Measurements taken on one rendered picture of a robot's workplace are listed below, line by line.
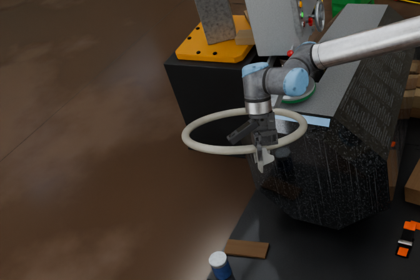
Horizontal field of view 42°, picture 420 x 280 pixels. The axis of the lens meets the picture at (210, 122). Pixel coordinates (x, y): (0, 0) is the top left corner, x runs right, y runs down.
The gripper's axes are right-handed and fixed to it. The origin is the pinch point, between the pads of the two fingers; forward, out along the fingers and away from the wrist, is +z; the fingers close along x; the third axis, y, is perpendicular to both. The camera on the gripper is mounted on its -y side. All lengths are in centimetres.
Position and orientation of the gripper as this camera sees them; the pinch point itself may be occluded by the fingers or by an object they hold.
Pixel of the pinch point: (258, 167)
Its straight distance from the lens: 197.2
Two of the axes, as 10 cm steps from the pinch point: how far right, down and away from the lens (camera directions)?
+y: 9.8, -1.5, 0.9
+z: 1.2, 9.5, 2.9
